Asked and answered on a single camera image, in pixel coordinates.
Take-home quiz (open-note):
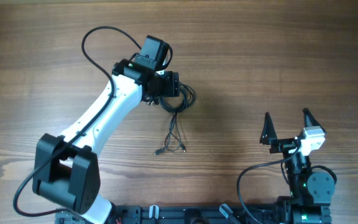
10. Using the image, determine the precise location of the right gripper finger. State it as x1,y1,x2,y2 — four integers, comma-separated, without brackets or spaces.
260,112,277,145
302,108,326,133

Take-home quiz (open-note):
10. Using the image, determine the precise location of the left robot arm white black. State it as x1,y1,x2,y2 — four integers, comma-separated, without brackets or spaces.
32,35,179,223

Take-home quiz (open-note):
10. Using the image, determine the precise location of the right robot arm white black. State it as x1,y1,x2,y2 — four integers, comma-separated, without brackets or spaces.
260,108,337,223

